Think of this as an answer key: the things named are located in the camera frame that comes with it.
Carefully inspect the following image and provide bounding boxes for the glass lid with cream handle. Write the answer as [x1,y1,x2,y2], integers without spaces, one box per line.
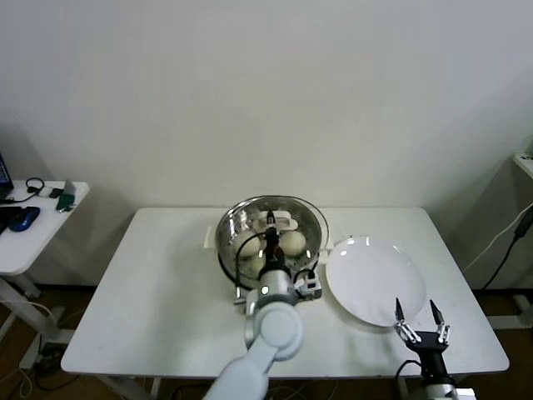
[215,194,330,289]

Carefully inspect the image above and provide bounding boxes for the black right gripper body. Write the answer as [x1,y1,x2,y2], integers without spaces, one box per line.
[406,331,450,379]

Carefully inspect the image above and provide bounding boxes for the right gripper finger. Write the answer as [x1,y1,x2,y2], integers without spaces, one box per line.
[393,297,420,345]
[428,298,452,346]

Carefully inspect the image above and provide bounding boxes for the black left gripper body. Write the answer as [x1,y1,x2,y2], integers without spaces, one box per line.
[260,227,289,276]

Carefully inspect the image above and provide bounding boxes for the white desk foot bar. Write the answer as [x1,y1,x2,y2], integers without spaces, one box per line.
[485,293,533,331]

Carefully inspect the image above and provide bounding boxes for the black wall cable with plug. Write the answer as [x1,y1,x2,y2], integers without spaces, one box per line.
[481,215,533,291]

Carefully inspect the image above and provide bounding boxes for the white floor cable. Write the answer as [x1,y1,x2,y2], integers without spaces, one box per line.
[0,366,35,400]

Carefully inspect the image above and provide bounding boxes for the round white plate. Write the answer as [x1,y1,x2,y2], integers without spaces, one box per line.
[324,235,427,328]

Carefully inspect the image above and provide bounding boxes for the green and grey gadget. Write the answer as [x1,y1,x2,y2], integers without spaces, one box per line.
[56,178,78,214]

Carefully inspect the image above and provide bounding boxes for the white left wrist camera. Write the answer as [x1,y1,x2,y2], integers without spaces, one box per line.
[293,272,323,299]

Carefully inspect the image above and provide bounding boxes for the white wall cable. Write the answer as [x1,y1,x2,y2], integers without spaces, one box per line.
[464,203,533,272]

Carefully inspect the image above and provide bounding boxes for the dark laptop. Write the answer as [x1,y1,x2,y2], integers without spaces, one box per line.
[0,152,16,205]

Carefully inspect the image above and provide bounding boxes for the white shelf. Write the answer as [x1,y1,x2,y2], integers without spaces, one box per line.
[511,152,533,181]

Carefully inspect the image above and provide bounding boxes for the blue computer mouse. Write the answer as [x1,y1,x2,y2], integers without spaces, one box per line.
[8,206,42,233]

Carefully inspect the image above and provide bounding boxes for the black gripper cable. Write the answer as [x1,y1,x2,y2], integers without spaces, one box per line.
[394,359,424,381]
[232,245,267,293]

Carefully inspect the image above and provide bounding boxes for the white electric cooker base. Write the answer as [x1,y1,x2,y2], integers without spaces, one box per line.
[202,224,334,308]

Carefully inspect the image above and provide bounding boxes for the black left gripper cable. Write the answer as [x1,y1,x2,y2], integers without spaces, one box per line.
[232,245,267,293]

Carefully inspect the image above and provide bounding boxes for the perforated steel steamer basket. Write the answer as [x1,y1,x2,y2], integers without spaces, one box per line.
[215,195,324,292]

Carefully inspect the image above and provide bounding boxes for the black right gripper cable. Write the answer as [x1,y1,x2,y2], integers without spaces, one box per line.
[394,359,424,381]

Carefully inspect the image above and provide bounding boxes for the black floor power strip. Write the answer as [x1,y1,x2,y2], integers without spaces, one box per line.
[39,342,67,370]

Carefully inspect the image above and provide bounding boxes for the white side table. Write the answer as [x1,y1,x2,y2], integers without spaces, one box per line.
[0,179,91,371]

